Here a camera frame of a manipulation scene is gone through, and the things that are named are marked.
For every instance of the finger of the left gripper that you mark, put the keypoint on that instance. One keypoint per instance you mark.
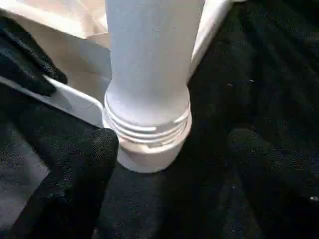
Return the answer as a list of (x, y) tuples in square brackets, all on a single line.
[(37, 119), (32, 57)]

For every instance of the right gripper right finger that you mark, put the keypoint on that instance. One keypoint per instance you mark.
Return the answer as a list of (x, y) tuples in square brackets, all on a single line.
[(274, 194)]

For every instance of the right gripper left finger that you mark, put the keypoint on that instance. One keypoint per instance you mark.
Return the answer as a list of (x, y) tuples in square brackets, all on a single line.
[(69, 189)]

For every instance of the white plastic table top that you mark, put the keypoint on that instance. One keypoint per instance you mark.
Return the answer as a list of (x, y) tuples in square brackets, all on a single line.
[(74, 49)]

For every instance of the white plastic table leg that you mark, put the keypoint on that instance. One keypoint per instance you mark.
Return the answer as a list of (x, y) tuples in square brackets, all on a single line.
[(149, 62)]

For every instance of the black plastic mat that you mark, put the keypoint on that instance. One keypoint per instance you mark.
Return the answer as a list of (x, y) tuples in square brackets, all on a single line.
[(249, 99)]

